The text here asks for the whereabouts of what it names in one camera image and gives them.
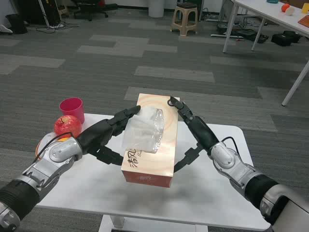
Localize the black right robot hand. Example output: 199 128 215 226
169 96 225 174

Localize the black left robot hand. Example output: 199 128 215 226
76 105 141 166

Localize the peach orange tissue box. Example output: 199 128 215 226
120 93 181 189

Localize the red apple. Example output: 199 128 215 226
53 115 83 140

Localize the pink plastic cup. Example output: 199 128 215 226
59 97 85 124

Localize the black bag on floor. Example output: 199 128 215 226
235 29 258 42

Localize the beige plastic stool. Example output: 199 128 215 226
170 2 199 37

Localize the black equipment case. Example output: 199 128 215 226
270 30 301 46

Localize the black office chair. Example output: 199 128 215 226
72 0 119 21

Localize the white cylindrical planter pot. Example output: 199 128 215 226
148 0 165 18

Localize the small tan stool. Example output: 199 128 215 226
57 0 70 17

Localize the large white desk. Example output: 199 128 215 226
222 0 309 106

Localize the black waste bin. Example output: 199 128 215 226
6 14 28 34

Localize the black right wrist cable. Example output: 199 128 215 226
217 136 242 158

